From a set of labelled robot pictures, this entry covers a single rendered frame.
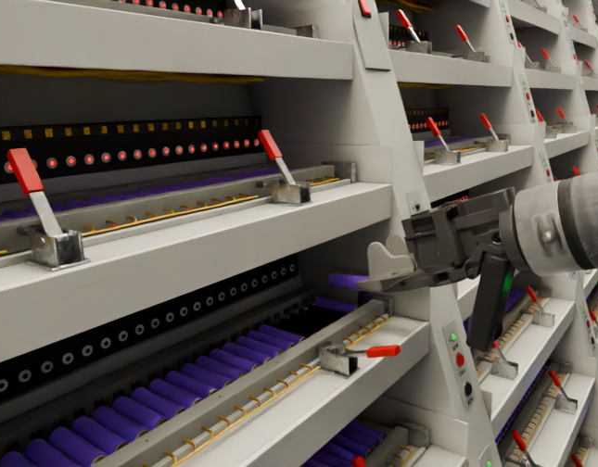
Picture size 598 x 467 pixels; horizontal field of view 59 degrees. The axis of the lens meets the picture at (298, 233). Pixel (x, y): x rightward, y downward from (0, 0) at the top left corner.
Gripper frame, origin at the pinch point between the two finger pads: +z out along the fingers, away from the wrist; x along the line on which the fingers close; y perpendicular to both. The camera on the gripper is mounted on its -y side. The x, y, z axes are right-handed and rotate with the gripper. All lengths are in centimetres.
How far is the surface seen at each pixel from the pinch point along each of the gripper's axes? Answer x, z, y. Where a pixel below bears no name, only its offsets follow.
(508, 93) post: -77, -1, 25
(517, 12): -98, -4, 47
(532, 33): -147, 5, 49
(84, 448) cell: 37.1, 6.3, -2.0
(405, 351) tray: 0.5, -2.1, -8.9
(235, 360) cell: 19.0, 7.1, -1.9
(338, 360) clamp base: 12.3, -1.3, -5.2
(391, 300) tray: -5.2, 1.2, -3.5
